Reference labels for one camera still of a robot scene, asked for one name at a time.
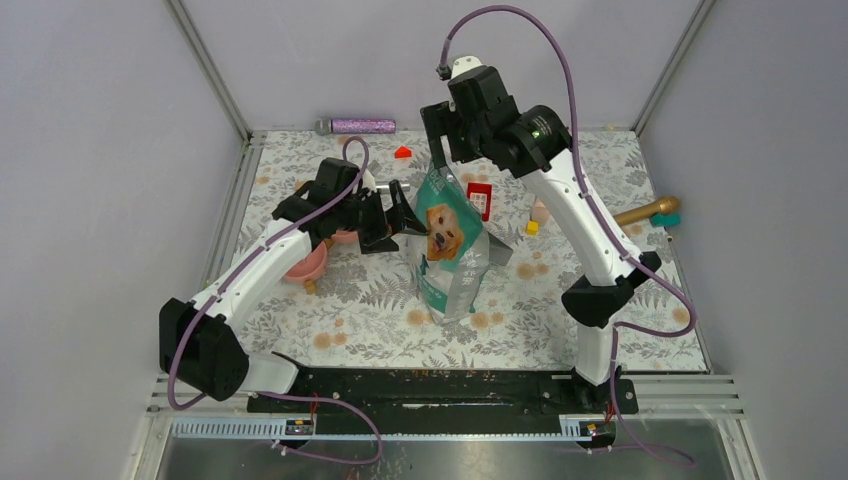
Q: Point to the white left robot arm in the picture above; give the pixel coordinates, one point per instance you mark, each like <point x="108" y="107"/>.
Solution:
<point x="198" y="343"/>

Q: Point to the pink toy microphone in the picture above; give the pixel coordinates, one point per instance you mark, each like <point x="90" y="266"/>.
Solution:
<point x="539" y="212"/>

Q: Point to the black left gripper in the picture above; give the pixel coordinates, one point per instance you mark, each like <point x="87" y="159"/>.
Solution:
<point x="400" y="218"/>

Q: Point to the yellow cube block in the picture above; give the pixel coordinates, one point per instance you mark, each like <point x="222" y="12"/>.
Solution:
<point x="532" y="228"/>

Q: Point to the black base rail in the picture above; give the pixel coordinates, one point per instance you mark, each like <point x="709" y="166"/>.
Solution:
<point x="458" y="402"/>

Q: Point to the red house-shaped block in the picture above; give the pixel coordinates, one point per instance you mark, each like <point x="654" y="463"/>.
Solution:
<point x="403" y="152"/>

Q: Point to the purple glitter toy microphone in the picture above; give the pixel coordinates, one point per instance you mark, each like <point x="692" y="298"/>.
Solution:
<point x="354" y="126"/>

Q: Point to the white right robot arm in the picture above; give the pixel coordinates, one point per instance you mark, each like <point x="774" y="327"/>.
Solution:
<point x="613" y="266"/>

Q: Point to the gold toy microphone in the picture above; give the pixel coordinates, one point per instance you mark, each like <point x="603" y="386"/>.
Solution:
<point x="664" y="205"/>

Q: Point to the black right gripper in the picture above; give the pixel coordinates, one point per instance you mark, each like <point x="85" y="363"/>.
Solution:
<point x="440" y="120"/>

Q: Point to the silver metal scoop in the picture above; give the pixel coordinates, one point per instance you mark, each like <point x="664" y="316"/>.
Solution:
<point x="500" y="253"/>

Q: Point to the silver toy microphone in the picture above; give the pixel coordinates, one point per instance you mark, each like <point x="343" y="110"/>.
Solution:
<point x="385" y="188"/>

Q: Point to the pink double pet bowl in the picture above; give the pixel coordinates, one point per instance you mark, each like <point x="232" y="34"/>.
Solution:
<point x="307" y="272"/>

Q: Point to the green pet food bag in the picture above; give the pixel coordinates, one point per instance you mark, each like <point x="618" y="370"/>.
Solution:
<point x="448" y="264"/>

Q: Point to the red toy block tray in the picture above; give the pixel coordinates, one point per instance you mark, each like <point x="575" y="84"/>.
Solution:
<point x="480" y="196"/>

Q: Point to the teal block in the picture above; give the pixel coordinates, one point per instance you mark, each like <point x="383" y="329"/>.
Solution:
<point x="661" y="220"/>

